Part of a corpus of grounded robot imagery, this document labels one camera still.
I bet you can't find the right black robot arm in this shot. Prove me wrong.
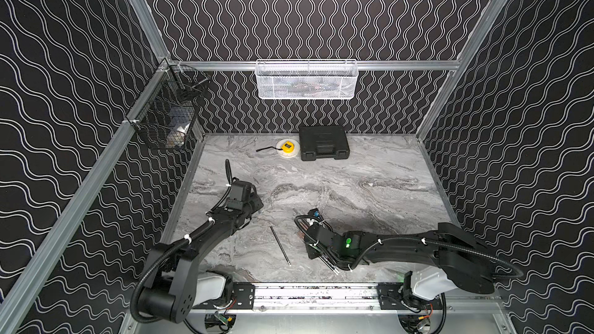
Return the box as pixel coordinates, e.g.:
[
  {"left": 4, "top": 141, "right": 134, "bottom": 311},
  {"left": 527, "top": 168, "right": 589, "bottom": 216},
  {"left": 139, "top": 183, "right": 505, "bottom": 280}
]
[{"left": 294, "top": 210, "right": 524, "bottom": 309}]

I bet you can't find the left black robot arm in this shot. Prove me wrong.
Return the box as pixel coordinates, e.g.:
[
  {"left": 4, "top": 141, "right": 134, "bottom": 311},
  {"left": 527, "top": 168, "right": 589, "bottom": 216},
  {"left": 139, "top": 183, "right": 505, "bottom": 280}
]
[{"left": 130, "top": 180, "right": 263, "bottom": 324}]

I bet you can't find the yellow white tape measure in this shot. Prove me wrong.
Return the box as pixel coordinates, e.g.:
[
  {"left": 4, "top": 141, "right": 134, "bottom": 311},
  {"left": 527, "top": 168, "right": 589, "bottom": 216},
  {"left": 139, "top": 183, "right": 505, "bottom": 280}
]
[{"left": 256, "top": 139, "right": 300, "bottom": 159}]

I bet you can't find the black plastic tool case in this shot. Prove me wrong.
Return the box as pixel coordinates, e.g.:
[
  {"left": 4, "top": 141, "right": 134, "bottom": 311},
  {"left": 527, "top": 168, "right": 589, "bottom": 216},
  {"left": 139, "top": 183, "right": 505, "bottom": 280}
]
[{"left": 299, "top": 125, "right": 351, "bottom": 162}]

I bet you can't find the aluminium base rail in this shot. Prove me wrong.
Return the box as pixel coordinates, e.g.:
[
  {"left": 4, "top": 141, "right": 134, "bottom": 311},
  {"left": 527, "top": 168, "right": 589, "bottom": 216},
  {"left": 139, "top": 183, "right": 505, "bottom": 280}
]
[{"left": 120, "top": 280, "right": 507, "bottom": 316}]

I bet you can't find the black wire basket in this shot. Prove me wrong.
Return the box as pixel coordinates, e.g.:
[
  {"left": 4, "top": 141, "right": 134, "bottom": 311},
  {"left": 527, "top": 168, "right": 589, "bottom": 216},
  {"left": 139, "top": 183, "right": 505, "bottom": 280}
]
[{"left": 125, "top": 58, "right": 213, "bottom": 152}]

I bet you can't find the white wire mesh basket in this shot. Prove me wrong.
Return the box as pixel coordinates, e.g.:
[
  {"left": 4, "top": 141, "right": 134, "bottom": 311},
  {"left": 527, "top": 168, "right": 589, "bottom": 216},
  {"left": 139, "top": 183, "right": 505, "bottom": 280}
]
[{"left": 255, "top": 59, "right": 359, "bottom": 100}]

